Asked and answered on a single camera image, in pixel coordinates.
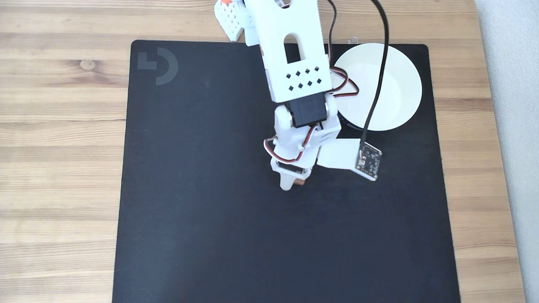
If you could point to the red-brown square toy block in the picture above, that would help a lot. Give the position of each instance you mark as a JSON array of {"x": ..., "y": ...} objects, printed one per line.
[{"x": 300, "y": 182}]

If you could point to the white round plate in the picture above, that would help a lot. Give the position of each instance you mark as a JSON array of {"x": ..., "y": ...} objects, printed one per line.
[{"x": 400, "y": 92}]

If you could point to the black mouse mat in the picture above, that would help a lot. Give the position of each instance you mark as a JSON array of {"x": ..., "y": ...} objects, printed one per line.
[{"x": 210, "y": 210}]

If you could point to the small clear plastic clip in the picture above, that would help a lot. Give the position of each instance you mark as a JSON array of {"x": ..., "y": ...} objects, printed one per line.
[{"x": 353, "y": 40}]

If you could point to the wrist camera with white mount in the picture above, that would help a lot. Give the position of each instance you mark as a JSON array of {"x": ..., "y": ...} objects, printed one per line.
[{"x": 337, "y": 153}]

